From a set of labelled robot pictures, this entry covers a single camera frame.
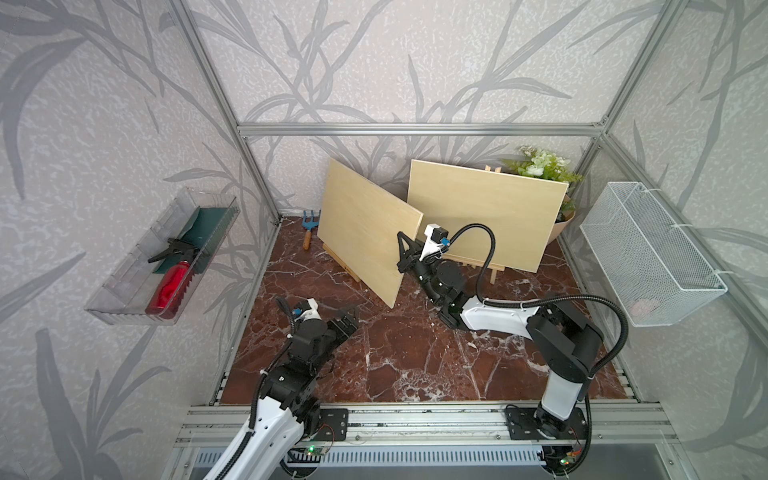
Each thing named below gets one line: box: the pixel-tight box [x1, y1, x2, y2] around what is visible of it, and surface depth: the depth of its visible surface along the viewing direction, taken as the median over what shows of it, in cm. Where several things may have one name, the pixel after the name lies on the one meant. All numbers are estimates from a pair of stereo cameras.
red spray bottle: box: [145, 238, 200, 319], surface depth 60 cm
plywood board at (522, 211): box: [408, 159, 569, 273], surface depth 88 cm
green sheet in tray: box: [153, 206, 240, 275], surface depth 70 cm
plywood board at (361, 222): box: [317, 158, 424, 309], surface depth 86 cm
